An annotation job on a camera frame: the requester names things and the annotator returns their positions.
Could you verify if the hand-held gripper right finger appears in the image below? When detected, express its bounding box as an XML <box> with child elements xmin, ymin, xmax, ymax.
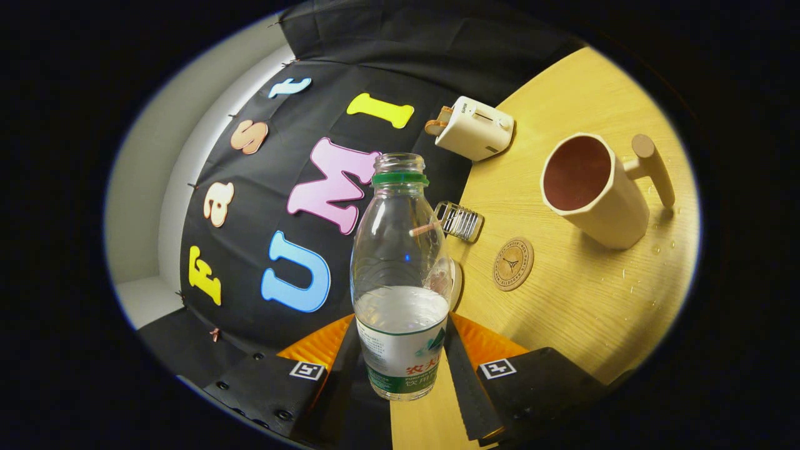
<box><xmin>437</xmin><ymin>312</ymin><xmax>610</xmax><ymax>448</ymax></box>

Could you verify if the clear plastic juice bottle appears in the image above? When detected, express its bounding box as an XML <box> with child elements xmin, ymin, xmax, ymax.
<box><xmin>350</xmin><ymin>152</ymin><xmax>454</xmax><ymax>402</ymax></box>

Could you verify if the metal wire basket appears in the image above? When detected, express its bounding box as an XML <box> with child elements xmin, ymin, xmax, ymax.
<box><xmin>434</xmin><ymin>201</ymin><xmax>485</xmax><ymax>243</ymax></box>

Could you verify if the cream toaster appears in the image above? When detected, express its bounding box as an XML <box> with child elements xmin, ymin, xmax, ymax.
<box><xmin>434</xmin><ymin>96</ymin><xmax>515</xmax><ymax>162</ymax></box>

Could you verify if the round wooden coaster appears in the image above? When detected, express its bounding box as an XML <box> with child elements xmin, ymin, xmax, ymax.
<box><xmin>492</xmin><ymin>237</ymin><xmax>535</xmax><ymax>292</ymax></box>

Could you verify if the white round plate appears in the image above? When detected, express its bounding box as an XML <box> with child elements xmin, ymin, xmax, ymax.
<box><xmin>447</xmin><ymin>259</ymin><xmax>464</xmax><ymax>311</ymax></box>

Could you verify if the yellow wooden table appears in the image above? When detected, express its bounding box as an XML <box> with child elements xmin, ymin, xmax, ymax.
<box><xmin>387</xmin><ymin>47</ymin><xmax>701</xmax><ymax>450</ymax></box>

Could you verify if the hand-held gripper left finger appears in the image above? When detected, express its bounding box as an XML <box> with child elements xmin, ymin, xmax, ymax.
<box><xmin>203</xmin><ymin>312</ymin><xmax>392</xmax><ymax>448</ymax></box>

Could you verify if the cream cup with wooden handle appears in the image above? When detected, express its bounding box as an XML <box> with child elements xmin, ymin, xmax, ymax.
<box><xmin>540</xmin><ymin>132</ymin><xmax>676</xmax><ymax>250</ymax></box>

